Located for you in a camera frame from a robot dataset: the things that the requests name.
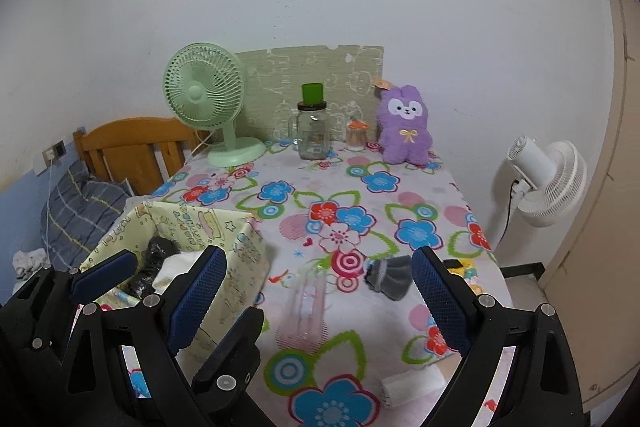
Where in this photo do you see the green desk fan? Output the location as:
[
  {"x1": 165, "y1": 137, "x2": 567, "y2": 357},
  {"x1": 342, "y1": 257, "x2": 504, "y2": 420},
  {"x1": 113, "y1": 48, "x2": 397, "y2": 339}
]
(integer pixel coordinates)
[{"x1": 162, "y1": 42, "x2": 267, "y2": 168}]

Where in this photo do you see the white crumpled cloth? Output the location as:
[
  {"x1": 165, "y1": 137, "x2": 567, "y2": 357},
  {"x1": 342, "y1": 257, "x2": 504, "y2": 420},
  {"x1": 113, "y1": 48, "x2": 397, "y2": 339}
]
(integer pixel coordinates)
[{"x1": 12, "y1": 249, "x2": 51, "y2": 278}]

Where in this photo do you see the blue plaid pillow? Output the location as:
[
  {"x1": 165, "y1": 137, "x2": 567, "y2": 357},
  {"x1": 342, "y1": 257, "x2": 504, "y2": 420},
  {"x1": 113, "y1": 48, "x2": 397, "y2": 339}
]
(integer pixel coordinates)
[{"x1": 42, "y1": 159, "x2": 133, "y2": 270}]

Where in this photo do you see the grey sock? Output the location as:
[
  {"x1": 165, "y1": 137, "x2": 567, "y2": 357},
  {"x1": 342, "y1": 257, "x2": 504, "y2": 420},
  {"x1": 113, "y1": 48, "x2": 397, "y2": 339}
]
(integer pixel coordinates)
[{"x1": 365, "y1": 256, "x2": 415, "y2": 302}]

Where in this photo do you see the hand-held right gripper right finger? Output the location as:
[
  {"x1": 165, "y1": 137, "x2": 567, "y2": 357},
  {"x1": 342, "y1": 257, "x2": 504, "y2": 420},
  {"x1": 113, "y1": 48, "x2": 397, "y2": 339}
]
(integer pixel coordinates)
[{"x1": 411, "y1": 246, "x2": 581, "y2": 427}]

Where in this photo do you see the clear plastic bag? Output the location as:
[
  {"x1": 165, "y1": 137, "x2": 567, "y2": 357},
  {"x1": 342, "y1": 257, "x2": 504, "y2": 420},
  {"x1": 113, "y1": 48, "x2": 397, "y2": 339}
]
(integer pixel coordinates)
[{"x1": 280, "y1": 257, "x2": 333, "y2": 348}]

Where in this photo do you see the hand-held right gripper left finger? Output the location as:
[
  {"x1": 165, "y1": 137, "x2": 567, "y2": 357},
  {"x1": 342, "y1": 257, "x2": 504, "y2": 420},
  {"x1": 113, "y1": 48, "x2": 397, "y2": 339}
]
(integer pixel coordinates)
[{"x1": 60, "y1": 245, "x2": 228, "y2": 427}]

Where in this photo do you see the white cable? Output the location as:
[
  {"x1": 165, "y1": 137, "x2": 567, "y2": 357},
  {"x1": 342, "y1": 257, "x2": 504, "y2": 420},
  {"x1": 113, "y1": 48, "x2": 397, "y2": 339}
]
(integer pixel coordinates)
[{"x1": 44, "y1": 162, "x2": 55, "y2": 253}]

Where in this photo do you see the beige white rolled cloth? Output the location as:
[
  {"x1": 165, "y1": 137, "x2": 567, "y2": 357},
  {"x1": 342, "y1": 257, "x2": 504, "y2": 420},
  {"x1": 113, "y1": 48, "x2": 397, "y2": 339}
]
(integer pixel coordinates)
[{"x1": 380, "y1": 364, "x2": 446, "y2": 408}]

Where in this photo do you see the white standing fan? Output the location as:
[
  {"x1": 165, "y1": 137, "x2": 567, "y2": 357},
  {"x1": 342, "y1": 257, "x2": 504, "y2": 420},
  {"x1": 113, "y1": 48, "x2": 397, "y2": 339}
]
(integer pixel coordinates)
[{"x1": 506, "y1": 135, "x2": 588, "y2": 228}]

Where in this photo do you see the black fan cable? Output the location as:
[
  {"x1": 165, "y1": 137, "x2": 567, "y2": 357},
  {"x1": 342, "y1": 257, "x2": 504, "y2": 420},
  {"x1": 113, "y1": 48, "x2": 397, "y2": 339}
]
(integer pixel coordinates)
[{"x1": 502, "y1": 179, "x2": 526, "y2": 253}]

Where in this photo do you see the colourful cartoon box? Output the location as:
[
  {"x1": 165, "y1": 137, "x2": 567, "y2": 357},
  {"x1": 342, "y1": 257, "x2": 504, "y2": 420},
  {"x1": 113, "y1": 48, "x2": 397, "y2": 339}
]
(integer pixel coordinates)
[{"x1": 442, "y1": 257, "x2": 486, "y2": 295}]

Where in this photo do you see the beige door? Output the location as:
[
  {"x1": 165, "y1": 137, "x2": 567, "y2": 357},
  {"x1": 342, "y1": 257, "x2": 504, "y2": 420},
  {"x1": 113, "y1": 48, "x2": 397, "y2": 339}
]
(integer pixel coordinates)
[{"x1": 542, "y1": 0, "x2": 640, "y2": 413}]

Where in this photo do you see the yellow cartoon fabric storage box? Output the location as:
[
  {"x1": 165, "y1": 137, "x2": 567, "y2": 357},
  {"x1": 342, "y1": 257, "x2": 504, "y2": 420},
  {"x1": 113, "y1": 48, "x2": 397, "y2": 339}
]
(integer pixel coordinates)
[{"x1": 80, "y1": 201, "x2": 267, "y2": 358}]

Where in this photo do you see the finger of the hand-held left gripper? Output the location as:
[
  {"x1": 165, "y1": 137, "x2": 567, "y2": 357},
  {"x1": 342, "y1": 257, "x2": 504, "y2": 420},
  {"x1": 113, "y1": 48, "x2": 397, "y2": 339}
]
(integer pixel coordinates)
[
  {"x1": 14, "y1": 251, "x2": 138, "y2": 354},
  {"x1": 192, "y1": 307, "x2": 265, "y2": 400}
]

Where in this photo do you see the floral tablecloth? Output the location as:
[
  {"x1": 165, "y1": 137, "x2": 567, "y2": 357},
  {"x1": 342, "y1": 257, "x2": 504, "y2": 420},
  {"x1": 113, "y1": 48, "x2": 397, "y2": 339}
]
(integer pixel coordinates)
[{"x1": 75, "y1": 139, "x2": 516, "y2": 427}]

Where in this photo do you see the black cloth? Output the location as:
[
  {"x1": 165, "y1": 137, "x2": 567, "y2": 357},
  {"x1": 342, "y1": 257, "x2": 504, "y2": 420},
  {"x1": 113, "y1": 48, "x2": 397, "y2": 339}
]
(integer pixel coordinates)
[{"x1": 125, "y1": 236, "x2": 180, "y2": 298}]

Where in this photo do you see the green patterned board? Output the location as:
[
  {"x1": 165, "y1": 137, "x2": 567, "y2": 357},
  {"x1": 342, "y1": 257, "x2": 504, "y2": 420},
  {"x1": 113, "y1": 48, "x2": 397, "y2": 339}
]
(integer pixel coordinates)
[{"x1": 235, "y1": 46, "x2": 385, "y2": 142}]

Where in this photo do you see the purple plush bunny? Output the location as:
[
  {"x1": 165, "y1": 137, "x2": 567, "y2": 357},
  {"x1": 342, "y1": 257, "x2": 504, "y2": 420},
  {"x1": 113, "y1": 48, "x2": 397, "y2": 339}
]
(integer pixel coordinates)
[{"x1": 372, "y1": 77, "x2": 435, "y2": 166}]

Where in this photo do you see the orange lid toothpick holder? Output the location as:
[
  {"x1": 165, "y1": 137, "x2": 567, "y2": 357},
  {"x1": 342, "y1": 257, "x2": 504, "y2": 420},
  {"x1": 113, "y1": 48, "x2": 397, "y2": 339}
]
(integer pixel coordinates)
[{"x1": 346, "y1": 119, "x2": 368, "y2": 151}]

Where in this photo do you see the white towel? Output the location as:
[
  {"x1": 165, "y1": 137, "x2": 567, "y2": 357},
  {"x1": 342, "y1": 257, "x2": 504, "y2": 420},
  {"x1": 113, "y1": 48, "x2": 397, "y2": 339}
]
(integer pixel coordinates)
[{"x1": 151, "y1": 251, "x2": 201, "y2": 294}]

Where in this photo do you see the glass jar mug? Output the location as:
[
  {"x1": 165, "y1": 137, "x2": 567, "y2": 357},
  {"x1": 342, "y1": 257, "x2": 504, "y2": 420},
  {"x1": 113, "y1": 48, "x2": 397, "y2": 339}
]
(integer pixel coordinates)
[{"x1": 287, "y1": 101, "x2": 333, "y2": 160}]

